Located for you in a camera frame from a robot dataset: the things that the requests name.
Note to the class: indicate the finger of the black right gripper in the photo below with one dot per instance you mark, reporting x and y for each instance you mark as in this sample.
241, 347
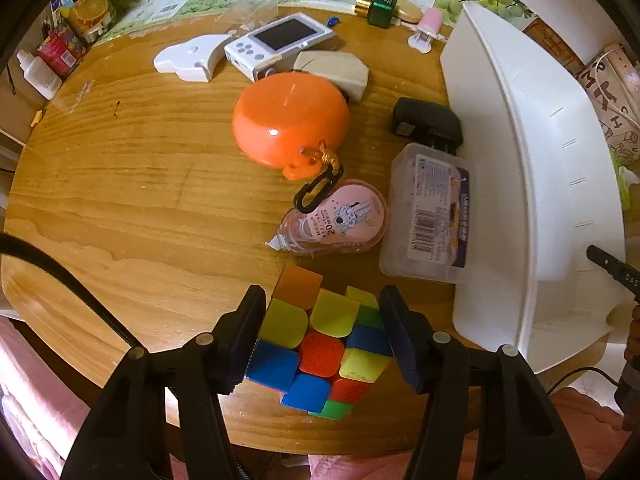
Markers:
621, 271

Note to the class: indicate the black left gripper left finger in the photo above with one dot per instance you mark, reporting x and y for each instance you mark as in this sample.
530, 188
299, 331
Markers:
123, 436

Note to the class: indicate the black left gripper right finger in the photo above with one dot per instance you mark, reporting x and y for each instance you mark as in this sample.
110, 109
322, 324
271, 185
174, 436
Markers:
521, 433

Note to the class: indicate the large white plastic bin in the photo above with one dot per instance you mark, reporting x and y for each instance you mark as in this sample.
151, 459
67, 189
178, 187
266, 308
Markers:
543, 189

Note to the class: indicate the clear plastic box with label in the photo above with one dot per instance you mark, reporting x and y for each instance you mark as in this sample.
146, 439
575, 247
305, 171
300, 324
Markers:
429, 207

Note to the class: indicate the multicolour puzzle cube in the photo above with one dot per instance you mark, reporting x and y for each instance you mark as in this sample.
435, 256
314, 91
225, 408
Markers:
320, 350

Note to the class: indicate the black power adapter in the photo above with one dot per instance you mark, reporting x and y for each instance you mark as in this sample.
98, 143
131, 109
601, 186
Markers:
427, 123

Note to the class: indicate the black carabiner clip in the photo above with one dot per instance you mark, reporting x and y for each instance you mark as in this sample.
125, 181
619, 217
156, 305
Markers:
312, 194

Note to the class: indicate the orange round plastic case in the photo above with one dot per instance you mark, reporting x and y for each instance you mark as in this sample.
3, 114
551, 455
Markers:
286, 120

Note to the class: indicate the white curved plastic part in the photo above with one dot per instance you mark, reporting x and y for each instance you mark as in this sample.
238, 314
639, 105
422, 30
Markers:
194, 60

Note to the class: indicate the white handheld game console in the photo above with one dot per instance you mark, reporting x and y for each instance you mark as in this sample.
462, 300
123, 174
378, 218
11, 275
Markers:
273, 48

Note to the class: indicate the lettered fabric bag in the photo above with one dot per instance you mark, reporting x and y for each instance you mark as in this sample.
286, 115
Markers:
612, 83

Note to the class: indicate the pink and white plug device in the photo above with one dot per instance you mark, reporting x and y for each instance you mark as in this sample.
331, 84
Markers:
427, 31

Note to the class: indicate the green square bottle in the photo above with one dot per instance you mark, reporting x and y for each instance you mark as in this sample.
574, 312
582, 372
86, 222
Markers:
378, 13

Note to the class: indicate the white small dropper bottle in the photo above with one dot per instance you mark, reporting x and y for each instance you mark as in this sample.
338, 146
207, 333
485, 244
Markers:
39, 74

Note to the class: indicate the small blue charm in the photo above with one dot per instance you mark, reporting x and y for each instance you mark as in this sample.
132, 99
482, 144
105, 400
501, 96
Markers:
332, 21

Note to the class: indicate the red snack packet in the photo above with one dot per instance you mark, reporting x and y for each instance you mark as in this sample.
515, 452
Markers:
62, 51

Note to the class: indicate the orange juice carton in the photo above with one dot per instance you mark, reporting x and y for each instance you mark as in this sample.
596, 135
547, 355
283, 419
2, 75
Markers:
90, 19

